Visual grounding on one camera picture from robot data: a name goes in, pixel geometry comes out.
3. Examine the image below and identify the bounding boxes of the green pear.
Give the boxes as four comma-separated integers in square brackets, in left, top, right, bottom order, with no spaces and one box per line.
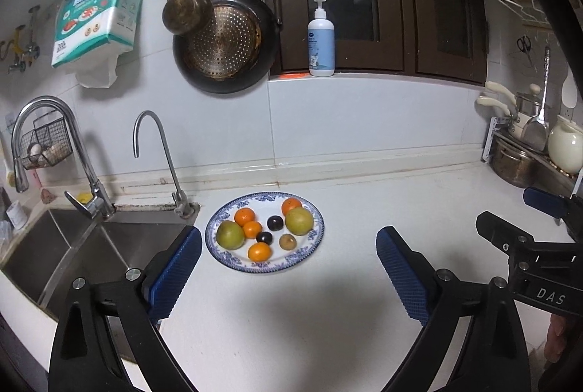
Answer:
[216,220,247,251]

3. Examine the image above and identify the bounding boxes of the cream ceramic teapot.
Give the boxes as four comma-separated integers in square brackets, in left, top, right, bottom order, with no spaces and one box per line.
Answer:
[547,115,583,174]

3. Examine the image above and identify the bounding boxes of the white spoon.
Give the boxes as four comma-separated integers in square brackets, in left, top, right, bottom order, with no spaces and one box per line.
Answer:
[561,64,580,109]

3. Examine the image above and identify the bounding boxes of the teal tissue pack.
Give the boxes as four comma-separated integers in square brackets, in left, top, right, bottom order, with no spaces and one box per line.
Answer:
[51,0,144,89]

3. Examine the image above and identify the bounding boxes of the stainless steel sink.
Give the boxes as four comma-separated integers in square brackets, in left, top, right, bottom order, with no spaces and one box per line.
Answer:
[0,205,201,368]

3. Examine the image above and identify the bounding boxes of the person's right hand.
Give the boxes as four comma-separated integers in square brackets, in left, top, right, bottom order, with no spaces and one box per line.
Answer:
[544,314,568,364]

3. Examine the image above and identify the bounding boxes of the yellow pear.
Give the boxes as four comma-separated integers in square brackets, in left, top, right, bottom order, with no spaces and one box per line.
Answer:
[285,207,314,236]

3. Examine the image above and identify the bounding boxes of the white pump soap bottle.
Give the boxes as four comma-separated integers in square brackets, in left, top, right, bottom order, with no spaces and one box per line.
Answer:
[307,0,335,77]

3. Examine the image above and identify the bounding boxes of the blue patterned white plate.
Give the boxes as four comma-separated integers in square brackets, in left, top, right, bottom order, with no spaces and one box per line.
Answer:
[204,191,325,274]

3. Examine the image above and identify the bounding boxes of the large steel kitchen faucet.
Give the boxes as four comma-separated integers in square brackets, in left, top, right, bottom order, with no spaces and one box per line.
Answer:
[11,96,117,220]

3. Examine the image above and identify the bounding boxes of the black honeycomb frying pan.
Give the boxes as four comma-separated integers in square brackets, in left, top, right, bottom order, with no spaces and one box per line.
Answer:
[172,0,280,95]

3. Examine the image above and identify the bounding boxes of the black wire basket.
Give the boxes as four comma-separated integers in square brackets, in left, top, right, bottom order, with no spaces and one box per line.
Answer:
[20,114,74,171]

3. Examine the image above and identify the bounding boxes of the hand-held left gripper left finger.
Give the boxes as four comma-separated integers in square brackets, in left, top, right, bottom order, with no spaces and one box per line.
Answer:
[48,225,204,392]

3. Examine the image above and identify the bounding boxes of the thin gooseneck steel faucet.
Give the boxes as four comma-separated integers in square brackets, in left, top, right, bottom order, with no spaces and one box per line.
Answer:
[133,110,201,220]

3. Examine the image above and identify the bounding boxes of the black scissors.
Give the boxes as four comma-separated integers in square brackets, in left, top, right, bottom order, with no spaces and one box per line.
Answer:
[517,35,533,67]

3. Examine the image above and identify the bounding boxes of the dark brown window frame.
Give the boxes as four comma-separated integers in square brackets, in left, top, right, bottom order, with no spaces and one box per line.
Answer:
[257,0,490,85]

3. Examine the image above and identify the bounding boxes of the white-handled knives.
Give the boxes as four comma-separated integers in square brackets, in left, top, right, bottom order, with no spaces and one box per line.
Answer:
[476,96,529,135]

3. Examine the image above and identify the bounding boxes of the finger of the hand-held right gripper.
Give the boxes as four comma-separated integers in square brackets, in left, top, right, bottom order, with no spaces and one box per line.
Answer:
[523,187,583,238]
[476,211,583,261]

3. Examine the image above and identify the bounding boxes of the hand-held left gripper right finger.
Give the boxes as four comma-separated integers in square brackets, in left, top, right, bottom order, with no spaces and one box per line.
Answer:
[376,225,532,392]

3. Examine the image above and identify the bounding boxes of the steel spatula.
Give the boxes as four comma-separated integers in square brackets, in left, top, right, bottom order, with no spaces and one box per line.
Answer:
[521,47,552,152]

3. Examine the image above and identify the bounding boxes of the white cup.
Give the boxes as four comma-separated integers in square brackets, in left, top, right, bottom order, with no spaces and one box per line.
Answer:
[6,201,29,231]

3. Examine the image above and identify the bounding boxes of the small lidded steel pot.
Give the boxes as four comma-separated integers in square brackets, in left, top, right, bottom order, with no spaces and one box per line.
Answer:
[516,83,547,118]

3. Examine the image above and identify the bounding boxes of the stainless steel pot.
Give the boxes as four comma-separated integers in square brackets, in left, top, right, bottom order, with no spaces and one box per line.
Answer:
[489,132,541,189]

